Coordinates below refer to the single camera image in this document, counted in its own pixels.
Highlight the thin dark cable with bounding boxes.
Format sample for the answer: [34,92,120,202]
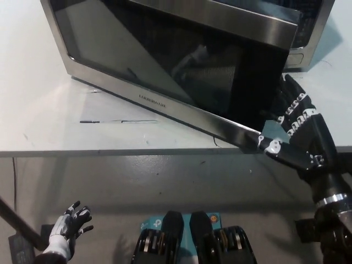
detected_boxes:
[12,156,18,206]

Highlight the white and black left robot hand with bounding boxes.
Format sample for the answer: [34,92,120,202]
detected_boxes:
[43,200,95,259]

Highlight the black floor pad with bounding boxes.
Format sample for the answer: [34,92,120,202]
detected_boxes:
[8,224,53,264]

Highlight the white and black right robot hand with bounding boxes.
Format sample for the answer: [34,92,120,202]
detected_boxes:
[257,73,338,174]

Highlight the teal TP-Link box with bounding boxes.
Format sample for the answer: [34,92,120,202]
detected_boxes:
[140,212,222,264]

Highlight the stainless steel microwave oven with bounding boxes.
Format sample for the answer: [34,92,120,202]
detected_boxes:
[40,0,300,151]

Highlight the robot legs and feet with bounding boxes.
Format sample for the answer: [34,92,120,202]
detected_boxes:
[130,210,259,264]

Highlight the black pole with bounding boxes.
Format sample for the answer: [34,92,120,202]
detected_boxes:
[0,194,45,251]

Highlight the clear plastic film sheet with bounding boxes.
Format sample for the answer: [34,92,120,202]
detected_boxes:
[78,85,161,124]

